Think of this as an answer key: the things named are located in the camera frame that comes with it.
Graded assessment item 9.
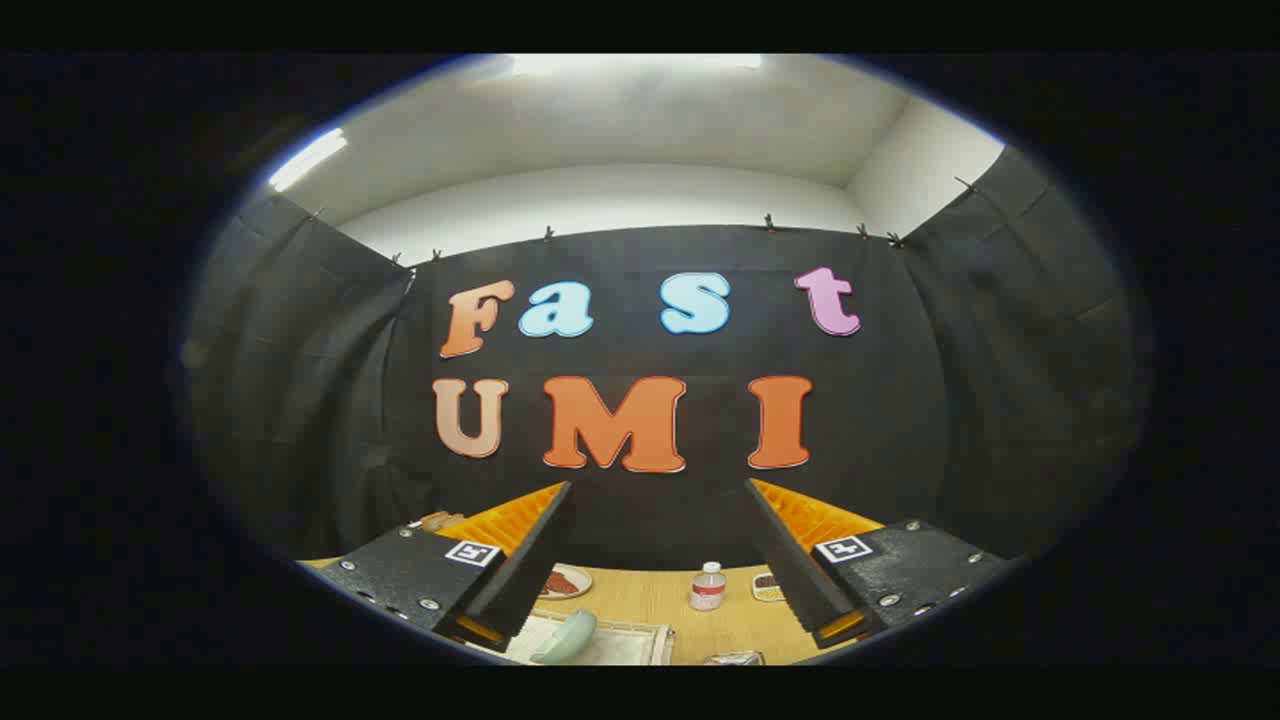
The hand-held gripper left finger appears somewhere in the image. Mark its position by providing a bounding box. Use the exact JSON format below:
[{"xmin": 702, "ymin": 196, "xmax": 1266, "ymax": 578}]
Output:
[{"xmin": 318, "ymin": 480, "xmax": 578, "ymax": 653}]

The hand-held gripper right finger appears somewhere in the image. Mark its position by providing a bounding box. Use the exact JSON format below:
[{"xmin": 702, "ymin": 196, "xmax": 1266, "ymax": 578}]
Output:
[{"xmin": 742, "ymin": 477, "xmax": 1016, "ymax": 651}]

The light green plate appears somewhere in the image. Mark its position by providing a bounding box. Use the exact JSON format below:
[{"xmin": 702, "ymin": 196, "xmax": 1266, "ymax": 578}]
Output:
[{"xmin": 528, "ymin": 609, "xmax": 599, "ymax": 665}]

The white wire dish rack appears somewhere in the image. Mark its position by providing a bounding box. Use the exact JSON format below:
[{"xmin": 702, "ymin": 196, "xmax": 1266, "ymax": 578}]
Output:
[{"xmin": 468, "ymin": 606, "xmax": 677, "ymax": 667}]

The white cookie plate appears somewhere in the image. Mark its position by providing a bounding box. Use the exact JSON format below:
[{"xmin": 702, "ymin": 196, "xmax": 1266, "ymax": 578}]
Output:
[{"xmin": 537, "ymin": 563, "xmax": 593, "ymax": 601}]

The clear plastic water bottle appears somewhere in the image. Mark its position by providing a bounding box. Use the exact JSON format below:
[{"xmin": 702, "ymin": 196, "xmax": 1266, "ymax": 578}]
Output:
[{"xmin": 689, "ymin": 561, "xmax": 728, "ymax": 612}]

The ceiling light strip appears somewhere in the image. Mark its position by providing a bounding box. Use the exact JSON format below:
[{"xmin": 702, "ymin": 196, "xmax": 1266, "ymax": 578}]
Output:
[
  {"xmin": 510, "ymin": 54, "xmax": 763, "ymax": 77},
  {"xmin": 267, "ymin": 128, "xmax": 349, "ymax": 193}
]

